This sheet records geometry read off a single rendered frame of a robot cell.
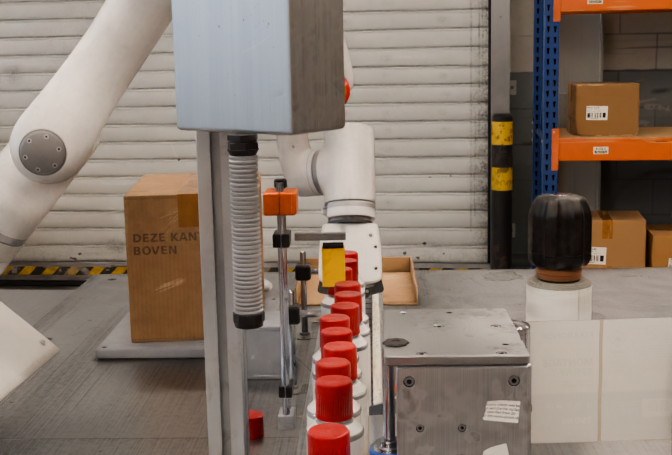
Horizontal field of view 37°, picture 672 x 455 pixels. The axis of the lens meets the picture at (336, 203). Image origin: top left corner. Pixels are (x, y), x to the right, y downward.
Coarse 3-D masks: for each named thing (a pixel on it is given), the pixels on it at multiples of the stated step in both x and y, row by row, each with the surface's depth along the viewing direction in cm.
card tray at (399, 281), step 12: (312, 264) 242; (384, 264) 242; (396, 264) 242; (408, 264) 242; (312, 276) 239; (384, 276) 237; (396, 276) 237; (408, 276) 237; (300, 288) 225; (312, 288) 227; (384, 288) 226; (396, 288) 226; (408, 288) 225; (300, 300) 217; (312, 300) 216; (384, 300) 215; (396, 300) 215; (408, 300) 215
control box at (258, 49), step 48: (192, 0) 109; (240, 0) 105; (288, 0) 101; (336, 0) 107; (192, 48) 110; (240, 48) 106; (288, 48) 102; (336, 48) 108; (192, 96) 111; (240, 96) 107; (288, 96) 103; (336, 96) 108
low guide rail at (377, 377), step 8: (376, 296) 186; (376, 304) 180; (376, 312) 175; (376, 320) 170; (376, 328) 165; (376, 336) 161; (376, 344) 156; (376, 352) 152; (376, 360) 149; (376, 368) 145; (376, 376) 141; (376, 384) 138; (376, 392) 135; (376, 400) 132
